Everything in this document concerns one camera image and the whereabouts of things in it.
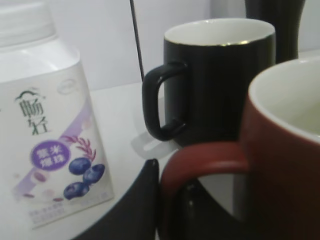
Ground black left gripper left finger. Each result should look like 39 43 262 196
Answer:
76 158 159 240

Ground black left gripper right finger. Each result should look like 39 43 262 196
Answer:
171 179 242 240

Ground red mug white inside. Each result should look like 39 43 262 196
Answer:
158 56 320 240

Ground black straight mug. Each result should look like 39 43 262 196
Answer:
142 18 276 147

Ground white blueberry yogurt bottle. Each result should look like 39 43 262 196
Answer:
0 2 114 229

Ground black tall cylinder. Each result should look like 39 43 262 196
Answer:
244 0 306 64

